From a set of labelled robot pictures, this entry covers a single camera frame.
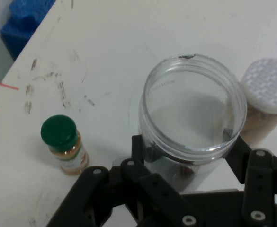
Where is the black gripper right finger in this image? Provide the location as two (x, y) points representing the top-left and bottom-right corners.
(223, 134), (277, 227)

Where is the clear plastic jar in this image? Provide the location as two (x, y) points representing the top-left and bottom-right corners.
(138, 54), (248, 192)

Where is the green-capped spice bottle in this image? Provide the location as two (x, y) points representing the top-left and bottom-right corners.
(40, 114), (89, 176)

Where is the white-lidded jar of brown sticks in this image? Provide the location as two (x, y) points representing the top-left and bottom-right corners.
(239, 58), (277, 145)

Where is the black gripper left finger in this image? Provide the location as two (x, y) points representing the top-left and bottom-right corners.
(45, 134), (205, 227)

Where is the dark blue foam block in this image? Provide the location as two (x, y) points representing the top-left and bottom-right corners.
(0, 0), (56, 60)

